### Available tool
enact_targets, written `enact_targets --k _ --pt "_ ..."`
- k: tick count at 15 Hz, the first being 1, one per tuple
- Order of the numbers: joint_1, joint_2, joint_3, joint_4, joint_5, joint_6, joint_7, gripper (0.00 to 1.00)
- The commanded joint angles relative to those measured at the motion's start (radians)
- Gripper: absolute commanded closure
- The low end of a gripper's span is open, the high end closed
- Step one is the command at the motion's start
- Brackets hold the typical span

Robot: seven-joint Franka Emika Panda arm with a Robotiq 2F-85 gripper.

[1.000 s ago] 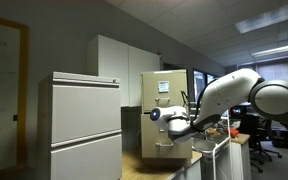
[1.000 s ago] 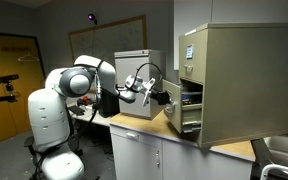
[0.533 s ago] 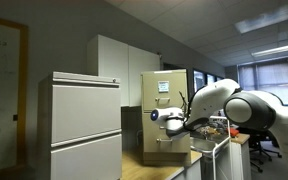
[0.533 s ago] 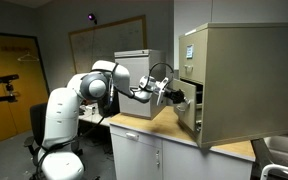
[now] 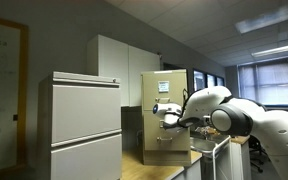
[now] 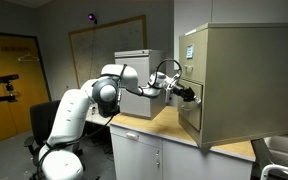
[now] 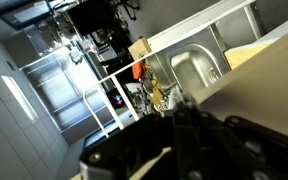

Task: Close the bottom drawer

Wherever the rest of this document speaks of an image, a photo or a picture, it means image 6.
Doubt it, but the black office chair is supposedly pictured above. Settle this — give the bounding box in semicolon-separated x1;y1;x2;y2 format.
23;99;85;180

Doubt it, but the white counter base cabinet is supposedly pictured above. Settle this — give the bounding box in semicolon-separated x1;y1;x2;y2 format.
109;124;254;180

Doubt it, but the grey lateral file cabinet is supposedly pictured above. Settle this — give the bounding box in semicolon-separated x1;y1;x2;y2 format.
113;49;168;121

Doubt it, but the purple lit wall sensor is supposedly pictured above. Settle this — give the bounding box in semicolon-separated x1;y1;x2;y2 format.
86;12;99;25

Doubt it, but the beige drawer with paper label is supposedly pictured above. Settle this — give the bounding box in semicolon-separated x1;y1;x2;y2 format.
178;29;209;85

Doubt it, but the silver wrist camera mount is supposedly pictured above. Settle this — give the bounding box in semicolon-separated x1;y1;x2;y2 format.
164;75;182;103

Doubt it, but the black camera on stand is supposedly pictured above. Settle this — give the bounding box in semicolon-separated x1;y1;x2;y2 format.
0;73;20;86

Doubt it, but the white clothes hanger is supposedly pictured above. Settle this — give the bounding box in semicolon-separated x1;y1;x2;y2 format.
17;52;41;63

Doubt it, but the steel sink basin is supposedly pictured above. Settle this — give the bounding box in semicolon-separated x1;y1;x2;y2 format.
263;134;288;172

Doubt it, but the white metal tube frame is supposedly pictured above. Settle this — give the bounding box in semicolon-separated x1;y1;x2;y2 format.
259;163;288;180

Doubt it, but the wood framed whiteboard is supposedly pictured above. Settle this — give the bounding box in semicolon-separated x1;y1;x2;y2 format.
67;14;149;90

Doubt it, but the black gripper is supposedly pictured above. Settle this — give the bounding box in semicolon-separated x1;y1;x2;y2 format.
172;83;199;103

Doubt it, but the beige drawer without paper label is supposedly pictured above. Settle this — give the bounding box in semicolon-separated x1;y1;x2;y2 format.
178;78;205;132

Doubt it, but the beige metal file cabinet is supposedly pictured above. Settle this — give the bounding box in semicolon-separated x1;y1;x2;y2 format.
177;22;288;149

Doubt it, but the white paper drawer label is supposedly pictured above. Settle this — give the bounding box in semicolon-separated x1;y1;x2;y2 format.
185;44;195;60

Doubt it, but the yellow door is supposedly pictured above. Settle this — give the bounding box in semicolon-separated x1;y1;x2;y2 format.
0;31;52;148

